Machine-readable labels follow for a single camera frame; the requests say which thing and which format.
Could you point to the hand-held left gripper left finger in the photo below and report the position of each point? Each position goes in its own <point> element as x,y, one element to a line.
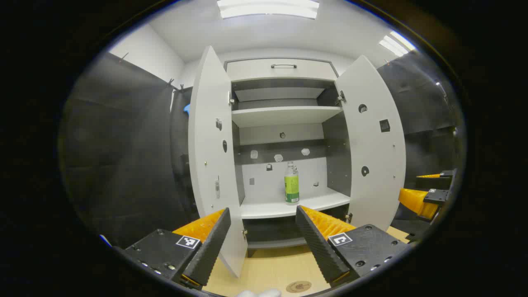
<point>208,251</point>

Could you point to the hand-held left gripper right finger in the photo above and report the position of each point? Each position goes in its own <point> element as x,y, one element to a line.
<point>319,247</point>

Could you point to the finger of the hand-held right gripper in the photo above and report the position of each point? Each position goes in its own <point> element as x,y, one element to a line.
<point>447,179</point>
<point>416,201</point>

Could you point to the round brown coaster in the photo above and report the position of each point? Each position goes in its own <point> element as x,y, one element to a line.
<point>298,286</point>

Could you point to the cabinet door with headphone sticker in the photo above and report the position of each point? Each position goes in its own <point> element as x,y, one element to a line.
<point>375,156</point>

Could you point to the green tea bottle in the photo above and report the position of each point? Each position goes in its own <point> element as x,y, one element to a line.
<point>291,189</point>

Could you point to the white cabinet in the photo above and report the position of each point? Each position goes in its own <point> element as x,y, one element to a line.
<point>268,181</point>

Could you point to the white cabinet drawer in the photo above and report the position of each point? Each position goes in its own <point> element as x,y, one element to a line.
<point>255,72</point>

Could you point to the small ceiling light panel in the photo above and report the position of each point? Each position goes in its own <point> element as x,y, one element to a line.
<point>396,43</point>

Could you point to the large ceiling light panel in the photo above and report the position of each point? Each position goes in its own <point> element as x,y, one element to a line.
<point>268,9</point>

